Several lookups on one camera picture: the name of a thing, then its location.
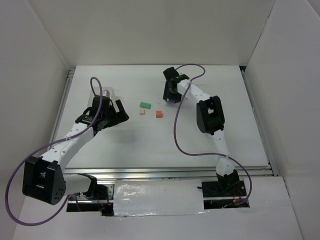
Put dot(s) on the silver foil sheet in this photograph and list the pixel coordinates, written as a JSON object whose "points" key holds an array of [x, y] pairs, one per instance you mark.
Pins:
{"points": [[158, 198]]}

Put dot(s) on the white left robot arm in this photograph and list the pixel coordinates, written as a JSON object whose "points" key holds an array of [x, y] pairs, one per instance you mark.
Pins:
{"points": [[44, 178]]}

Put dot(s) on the aluminium left rail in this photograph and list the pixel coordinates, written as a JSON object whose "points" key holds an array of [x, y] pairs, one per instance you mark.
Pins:
{"points": [[61, 107]]}

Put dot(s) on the beige wood block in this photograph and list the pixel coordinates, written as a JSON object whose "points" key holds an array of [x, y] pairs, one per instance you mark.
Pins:
{"points": [[141, 111]]}

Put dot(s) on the orange wood cube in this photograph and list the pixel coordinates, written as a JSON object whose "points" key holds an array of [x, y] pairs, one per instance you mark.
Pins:
{"points": [[158, 114]]}

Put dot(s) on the aluminium front rail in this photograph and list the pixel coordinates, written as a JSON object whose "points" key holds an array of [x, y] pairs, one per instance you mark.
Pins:
{"points": [[145, 173]]}

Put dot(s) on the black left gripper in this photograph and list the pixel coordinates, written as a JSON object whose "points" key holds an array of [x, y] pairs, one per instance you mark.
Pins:
{"points": [[115, 114]]}

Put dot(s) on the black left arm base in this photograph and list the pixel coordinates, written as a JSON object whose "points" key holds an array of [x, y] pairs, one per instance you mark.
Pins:
{"points": [[102, 193]]}

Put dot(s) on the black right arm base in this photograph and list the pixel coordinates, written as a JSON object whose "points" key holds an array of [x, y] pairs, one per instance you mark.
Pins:
{"points": [[214, 191]]}

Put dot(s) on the green rectangular wood block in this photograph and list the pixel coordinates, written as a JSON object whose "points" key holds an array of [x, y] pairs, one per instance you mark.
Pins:
{"points": [[145, 105]]}

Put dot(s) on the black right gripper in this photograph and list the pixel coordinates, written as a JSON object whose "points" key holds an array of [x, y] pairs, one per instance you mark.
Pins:
{"points": [[170, 92]]}

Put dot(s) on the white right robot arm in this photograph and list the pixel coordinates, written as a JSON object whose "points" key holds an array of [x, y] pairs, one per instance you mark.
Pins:
{"points": [[210, 121]]}

